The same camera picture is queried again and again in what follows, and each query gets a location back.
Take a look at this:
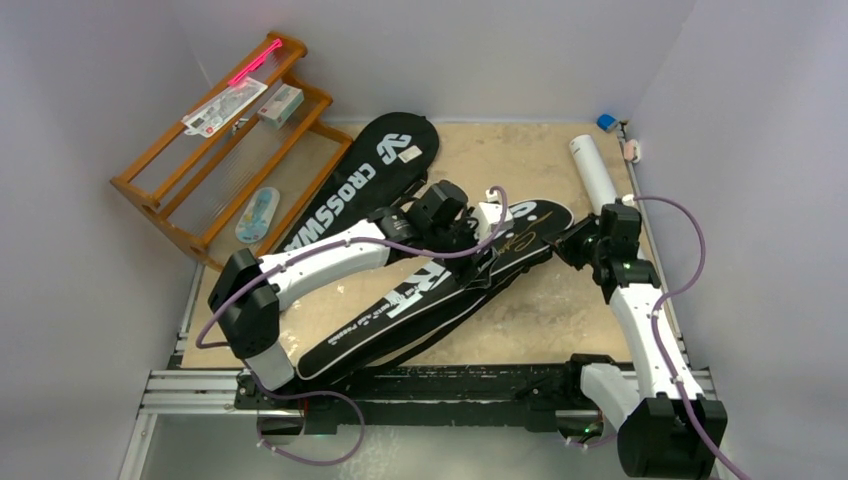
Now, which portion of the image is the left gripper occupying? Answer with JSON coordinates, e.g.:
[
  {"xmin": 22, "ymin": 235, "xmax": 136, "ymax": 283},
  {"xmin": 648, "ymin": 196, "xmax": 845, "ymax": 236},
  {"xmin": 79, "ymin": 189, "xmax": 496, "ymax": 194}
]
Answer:
[{"xmin": 426, "ymin": 209, "xmax": 499, "ymax": 289}]

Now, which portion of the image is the black racket bag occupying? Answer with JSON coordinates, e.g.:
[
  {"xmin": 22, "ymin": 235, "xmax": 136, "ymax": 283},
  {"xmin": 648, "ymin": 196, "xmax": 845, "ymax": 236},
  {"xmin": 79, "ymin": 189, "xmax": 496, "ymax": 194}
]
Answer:
[
  {"xmin": 275, "ymin": 112, "xmax": 440, "ymax": 253},
  {"xmin": 296, "ymin": 199, "xmax": 574, "ymax": 384}
]

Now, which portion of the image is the white shuttlecock tube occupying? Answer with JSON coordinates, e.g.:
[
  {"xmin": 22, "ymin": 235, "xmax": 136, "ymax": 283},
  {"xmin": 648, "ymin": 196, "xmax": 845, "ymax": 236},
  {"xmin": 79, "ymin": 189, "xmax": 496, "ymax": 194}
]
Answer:
[{"xmin": 568, "ymin": 134, "xmax": 634, "ymax": 215}]

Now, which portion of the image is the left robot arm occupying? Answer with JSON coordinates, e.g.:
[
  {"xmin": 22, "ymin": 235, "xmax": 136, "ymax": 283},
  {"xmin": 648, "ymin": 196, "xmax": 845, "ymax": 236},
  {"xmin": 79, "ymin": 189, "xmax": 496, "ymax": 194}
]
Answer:
[{"xmin": 207, "ymin": 180, "xmax": 512, "ymax": 409}]

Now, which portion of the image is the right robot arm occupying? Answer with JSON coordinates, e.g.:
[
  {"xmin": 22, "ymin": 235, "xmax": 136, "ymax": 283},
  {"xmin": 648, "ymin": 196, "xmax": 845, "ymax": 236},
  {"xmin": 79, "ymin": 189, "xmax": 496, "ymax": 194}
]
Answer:
[{"xmin": 547, "ymin": 201, "xmax": 728, "ymax": 479}]

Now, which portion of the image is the blue toothbrush blister pack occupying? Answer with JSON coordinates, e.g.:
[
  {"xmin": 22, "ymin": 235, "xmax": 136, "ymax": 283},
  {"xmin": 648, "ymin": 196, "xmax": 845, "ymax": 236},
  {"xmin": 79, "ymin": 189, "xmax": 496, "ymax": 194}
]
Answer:
[{"xmin": 235, "ymin": 187, "xmax": 280, "ymax": 244}]

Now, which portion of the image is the pink white small object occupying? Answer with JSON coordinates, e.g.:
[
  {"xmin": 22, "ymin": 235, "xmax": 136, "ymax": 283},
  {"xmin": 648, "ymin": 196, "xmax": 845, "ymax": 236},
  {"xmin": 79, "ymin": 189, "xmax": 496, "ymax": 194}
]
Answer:
[{"xmin": 623, "ymin": 139, "xmax": 641, "ymax": 163}]

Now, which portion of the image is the blue small object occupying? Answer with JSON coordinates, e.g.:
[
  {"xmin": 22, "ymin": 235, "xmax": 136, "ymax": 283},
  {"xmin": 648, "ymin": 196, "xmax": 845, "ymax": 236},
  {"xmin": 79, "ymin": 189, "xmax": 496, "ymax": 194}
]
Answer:
[{"xmin": 596, "ymin": 114, "xmax": 619, "ymax": 133}]

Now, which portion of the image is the small teal white box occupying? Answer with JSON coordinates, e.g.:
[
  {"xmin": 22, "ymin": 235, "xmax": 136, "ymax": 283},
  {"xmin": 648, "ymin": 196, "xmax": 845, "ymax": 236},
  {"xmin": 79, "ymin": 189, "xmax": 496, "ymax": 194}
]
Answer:
[{"xmin": 257, "ymin": 83, "xmax": 304, "ymax": 129}]

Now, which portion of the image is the wooden tiered shelf rack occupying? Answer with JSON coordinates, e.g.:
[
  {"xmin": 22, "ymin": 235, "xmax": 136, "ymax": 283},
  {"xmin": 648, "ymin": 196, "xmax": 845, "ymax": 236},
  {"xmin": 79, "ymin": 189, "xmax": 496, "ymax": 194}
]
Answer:
[{"xmin": 110, "ymin": 31, "xmax": 353, "ymax": 269}]

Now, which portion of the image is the pink pen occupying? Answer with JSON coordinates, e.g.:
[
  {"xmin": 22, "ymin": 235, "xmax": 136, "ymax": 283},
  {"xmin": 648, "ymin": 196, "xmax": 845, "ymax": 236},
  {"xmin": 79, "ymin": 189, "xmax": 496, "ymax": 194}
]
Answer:
[{"xmin": 227, "ymin": 38, "xmax": 283, "ymax": 87}]

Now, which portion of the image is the white packaged card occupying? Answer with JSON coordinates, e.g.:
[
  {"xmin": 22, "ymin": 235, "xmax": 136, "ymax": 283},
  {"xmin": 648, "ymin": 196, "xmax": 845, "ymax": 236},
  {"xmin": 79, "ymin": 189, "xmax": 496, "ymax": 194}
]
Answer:
[{"xmin": 182, "ymin": 77, "xmax": 268, "ymax": 138}]

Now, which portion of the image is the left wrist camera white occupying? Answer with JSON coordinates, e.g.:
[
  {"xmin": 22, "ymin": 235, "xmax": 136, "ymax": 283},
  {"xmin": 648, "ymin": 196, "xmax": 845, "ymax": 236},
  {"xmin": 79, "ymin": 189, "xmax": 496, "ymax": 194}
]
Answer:
[{"xmin": 471, "ymin": 188, "xmax": 514, "ymax": 243}]

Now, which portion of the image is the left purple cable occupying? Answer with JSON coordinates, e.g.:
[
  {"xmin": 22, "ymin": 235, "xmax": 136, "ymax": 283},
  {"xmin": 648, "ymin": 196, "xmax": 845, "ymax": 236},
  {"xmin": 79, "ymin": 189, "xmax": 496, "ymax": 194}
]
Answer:
[{"xmin": 195, "ymin": 185, "xmax": 510, "ymax": 466}]

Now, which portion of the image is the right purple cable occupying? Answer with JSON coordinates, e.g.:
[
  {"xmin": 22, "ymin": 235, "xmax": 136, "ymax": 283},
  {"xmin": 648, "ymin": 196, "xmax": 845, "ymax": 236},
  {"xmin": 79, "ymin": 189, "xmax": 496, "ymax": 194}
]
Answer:
[{"xmin": 622, "ymin": 194, "xmax": 750, "ymax": 480}]

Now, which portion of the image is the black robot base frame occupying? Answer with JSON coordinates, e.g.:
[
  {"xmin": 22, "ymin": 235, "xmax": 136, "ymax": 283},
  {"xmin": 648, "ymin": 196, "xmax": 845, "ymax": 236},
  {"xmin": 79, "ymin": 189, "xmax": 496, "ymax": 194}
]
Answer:
[{"xmin": 142, "ymin": 360, "xmax": 721, "ymax": 442}]

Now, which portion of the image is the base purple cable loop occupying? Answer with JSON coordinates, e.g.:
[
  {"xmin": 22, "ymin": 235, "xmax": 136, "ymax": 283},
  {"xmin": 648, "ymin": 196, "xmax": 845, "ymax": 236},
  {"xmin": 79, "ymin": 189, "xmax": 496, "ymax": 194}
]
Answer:
[{"xmin": 256, "ymin": 390, "xmax": 366, "ymax": 468}]

